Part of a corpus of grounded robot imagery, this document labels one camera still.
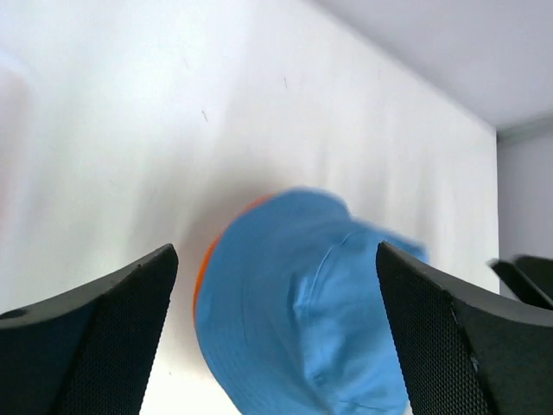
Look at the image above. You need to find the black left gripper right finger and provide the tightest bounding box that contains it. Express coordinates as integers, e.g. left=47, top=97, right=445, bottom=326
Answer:
left=376, top=243, right=552, bottom=414

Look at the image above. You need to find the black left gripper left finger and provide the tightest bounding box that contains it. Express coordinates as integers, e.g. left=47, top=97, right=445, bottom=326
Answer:
left=1, top=244, right=178, bottom=415

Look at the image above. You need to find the orange bucket hat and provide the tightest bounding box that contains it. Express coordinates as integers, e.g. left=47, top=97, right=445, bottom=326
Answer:
left=192, top=192, right=279, bottom=335

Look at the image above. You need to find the blue bucket hat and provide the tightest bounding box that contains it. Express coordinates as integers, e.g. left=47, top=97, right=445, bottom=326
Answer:
left=197, top=188, right=428, bottom=414

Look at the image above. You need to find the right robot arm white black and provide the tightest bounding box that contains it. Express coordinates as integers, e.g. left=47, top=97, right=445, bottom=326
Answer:
left=490, top=255, right=552, bottom=310

